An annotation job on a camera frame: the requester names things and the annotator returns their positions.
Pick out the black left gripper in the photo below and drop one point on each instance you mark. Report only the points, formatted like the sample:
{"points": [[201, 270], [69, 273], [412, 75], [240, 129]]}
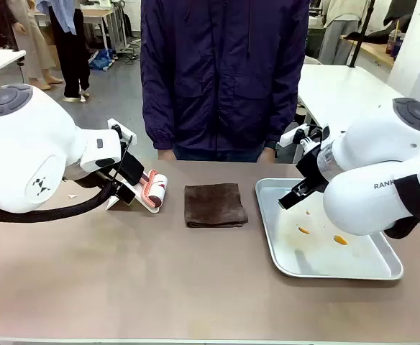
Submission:
{"points": [[131, 169]]}

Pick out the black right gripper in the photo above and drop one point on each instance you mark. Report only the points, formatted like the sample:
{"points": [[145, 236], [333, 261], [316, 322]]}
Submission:
{"points": [[312, 169]]}

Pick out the brown cloth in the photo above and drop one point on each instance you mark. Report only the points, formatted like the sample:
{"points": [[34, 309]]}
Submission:
{"points": [[215, 205]]}

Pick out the person's right forearm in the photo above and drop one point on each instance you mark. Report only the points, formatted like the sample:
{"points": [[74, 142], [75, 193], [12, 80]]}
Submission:
{"points": [[158, 118]]}

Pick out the person's left forearm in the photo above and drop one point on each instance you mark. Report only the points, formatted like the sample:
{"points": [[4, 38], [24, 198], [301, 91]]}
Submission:
{"points": [[282, 115]]}

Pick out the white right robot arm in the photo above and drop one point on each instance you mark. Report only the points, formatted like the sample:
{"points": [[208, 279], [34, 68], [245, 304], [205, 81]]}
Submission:
{"points": [[364, 143]]}

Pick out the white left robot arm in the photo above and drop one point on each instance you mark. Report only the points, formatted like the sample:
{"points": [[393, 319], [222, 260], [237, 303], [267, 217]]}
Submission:
{"points": [[23, 143]]}

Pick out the person's right hand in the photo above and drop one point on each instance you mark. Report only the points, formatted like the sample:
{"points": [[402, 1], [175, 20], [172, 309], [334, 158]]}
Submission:
{"points": [[166, 154]]}

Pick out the person's left hand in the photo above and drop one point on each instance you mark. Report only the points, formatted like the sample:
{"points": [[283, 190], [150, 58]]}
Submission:
{"points": [[269, 155]]}

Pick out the white folded roller stand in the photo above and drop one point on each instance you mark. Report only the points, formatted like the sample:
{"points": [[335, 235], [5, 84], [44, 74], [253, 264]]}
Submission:
{"points": [[151, 210]]}

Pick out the black wrist watch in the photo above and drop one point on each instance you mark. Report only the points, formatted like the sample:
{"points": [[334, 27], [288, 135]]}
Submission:
{"points": [[272, 145]]}

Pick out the silver metal tray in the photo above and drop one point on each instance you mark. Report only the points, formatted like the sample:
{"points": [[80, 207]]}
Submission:
{"points": [[303, 260]]}

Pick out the large white table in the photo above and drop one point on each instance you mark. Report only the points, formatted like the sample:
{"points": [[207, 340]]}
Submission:
{"points": [[339, 90]]}

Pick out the blue plastic bag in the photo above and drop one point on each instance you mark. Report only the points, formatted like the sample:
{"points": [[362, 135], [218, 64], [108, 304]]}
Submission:
{"points": [[102, 60]]}

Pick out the person in purple jacket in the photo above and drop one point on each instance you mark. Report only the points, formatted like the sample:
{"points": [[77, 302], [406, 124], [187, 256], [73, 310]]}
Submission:
{"points": [[224, 72]]}

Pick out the figure in black trousers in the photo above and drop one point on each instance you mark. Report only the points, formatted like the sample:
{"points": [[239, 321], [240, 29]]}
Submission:
{"points": [[71, 54]]}

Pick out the wooden workbench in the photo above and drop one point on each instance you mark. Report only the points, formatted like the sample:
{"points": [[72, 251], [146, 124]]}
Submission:
{"points": [[375, 50]]}

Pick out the person in grey trousers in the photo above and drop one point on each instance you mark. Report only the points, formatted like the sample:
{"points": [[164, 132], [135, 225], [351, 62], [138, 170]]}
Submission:
{"points": [[339, 32]]}

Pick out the black stand pole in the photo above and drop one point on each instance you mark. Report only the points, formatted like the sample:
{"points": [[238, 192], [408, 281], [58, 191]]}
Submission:
{"points": [[361, 34]]}

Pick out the wooden top desk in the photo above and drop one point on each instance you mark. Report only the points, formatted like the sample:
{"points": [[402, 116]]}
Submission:
{"points": [[100, 14]]}

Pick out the mannequin in beige dress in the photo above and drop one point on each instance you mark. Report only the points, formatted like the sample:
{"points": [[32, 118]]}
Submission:
{"points": [[34, 39]]}

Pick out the drink cup with straw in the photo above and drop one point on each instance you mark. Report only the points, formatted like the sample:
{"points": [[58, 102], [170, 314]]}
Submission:
{"points": [[392, 41]]}

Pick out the blue cup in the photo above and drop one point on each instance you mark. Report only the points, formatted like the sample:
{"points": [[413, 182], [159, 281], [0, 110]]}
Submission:
{"points": [[399, 45]]}

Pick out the dark hanging garment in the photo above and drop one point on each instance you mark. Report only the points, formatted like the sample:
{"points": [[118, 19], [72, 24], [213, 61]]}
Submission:
{"points": [[393, 16]]}

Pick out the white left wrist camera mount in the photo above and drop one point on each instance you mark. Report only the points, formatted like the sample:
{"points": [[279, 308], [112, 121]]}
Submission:
{"points": [[128, 138]]}

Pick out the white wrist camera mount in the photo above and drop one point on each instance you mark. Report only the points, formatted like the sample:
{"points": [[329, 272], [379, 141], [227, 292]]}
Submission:
{"points": [[292, 136], [128, 138]]}

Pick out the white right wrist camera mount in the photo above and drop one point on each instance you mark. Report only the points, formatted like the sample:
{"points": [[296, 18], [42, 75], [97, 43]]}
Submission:
{"points": [[292, 136]]}

